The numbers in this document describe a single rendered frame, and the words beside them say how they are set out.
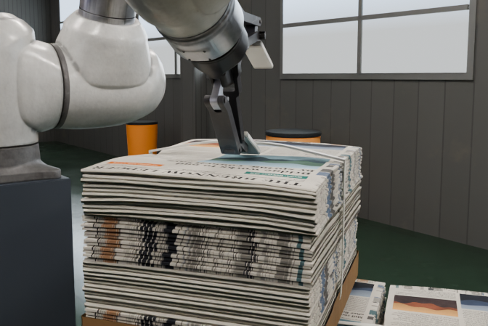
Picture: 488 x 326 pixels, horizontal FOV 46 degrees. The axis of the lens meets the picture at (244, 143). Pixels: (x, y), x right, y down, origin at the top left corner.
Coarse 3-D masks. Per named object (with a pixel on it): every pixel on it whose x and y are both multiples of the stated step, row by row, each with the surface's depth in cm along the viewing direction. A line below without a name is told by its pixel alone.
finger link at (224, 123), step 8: (208, 96) 67; (224, 96) 67; (208, 104) 67; (224, 104) 67; (216, 112) 69; (224, 112) 68; (216, 120) 70; (224, 120) 69; (232, 120) 70; (216, 128) 71; (224, 128) 70; (232, 128) 70; (216, 136) 72; (224, 136) 71; (232, 136) 71; (224, 144) 72; (232, 144) 72; (224, 152) 73; (240, 152) 73
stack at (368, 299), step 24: (360, 288) 92; (384, 288) 94; (408, 288) 93; (432, 288) 93; (360, 312) 83; (384, 312) 95; (408, 312) 83; (432, 312) 83; (456, 312) 83; (480, 312) 83
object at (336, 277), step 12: (180, 156) 81; (192, 156) 81; (204, 156) 81; (216, 156) 81; (228, 156) 81; (240, 156) 80; (252, 156) 80; (264, 156) 80; (276, 156) 80; (288, 156) 80; (300, 156) 79; (312, 156) 79; (336, 156) 79; (336, 240) 75; (336, 252) 78; (336, 264) 77; (336, 276) 78; (336, 288) 78
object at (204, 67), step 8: (240, 40) 64; (232, 48) 64; (240, 48) 65; (224, 56) 64; (232, 56) 64; (240, 56) 66; (192, 64) 67; (200, 64) 65; (208, 64) 64; (216, 64) 64; (224, 64) 65; (232, 64) 66; (240, 64) 73; (208, 72) 66; (216, 72) 66; (224, 72) 66; (224, 80) 68; (232, 80) 70
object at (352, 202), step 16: (176, 144) 92; (208, 144) 91; (288, 144) 91; (304, 144) 92; (320, 144) 92; (336, 144) 93; (352, 160) 83; (352, 176) 84; (352, 192) 87; (352, 208) 87; (352, 224) 91; (352, 240) 92; (352, 256) 91
